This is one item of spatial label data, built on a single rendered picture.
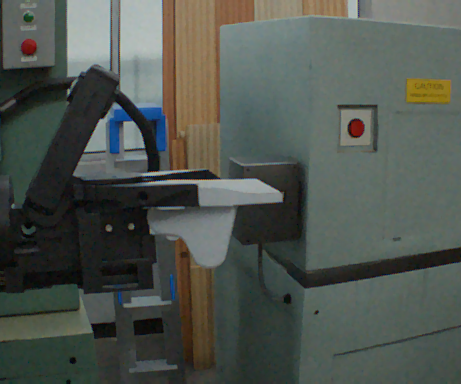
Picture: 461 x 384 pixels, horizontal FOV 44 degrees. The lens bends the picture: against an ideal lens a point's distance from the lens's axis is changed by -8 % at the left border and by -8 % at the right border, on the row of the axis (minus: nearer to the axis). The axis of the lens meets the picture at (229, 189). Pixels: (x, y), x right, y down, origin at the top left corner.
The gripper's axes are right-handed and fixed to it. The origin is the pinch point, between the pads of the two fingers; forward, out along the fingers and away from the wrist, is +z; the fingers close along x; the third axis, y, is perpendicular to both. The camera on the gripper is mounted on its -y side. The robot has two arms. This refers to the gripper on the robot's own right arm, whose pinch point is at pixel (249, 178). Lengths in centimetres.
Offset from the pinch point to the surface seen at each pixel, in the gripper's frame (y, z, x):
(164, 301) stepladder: 53, 19, -153
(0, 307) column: 31, -30, -80
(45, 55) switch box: -20, -16, -68
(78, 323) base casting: 34, -13, -75
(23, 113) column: -9, -21, -75
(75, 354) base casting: 39, -15, -71
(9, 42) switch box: -23, -23, -67
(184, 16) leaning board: -52, 41, -199
